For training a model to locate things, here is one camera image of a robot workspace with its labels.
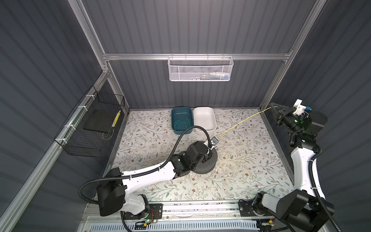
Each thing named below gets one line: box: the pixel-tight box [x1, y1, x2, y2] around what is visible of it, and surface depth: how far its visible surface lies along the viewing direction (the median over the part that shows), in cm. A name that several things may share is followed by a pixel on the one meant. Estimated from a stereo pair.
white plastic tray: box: [193, 106, 217, 132], surface depth 116 cm
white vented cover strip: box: [88, 221, 260, 232], surface depth 71 cm
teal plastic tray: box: [171, 106, 194, 135], surface depth 111 cm
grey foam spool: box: [192, 147, 218, 175], surface depth 88 cm
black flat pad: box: [83, 109, 118, 133], surface depth 77 cm
